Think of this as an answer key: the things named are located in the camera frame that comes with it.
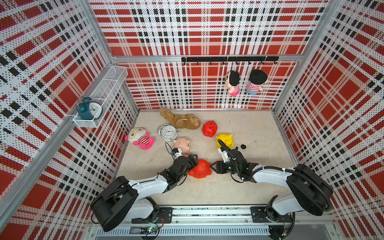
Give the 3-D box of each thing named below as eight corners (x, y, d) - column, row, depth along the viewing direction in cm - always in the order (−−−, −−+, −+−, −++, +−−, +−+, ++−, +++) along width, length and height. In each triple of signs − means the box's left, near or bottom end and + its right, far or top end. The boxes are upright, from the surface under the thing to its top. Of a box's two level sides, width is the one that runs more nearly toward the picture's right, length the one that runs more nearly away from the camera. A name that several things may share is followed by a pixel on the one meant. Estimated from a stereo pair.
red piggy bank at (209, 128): (207, 140, 103) (207, 133, 97) (200, 131, 108) (200, 124, 102) (218, 133, 107) (219, 126, 100) (211, 126, 111) (212, 118, 105)
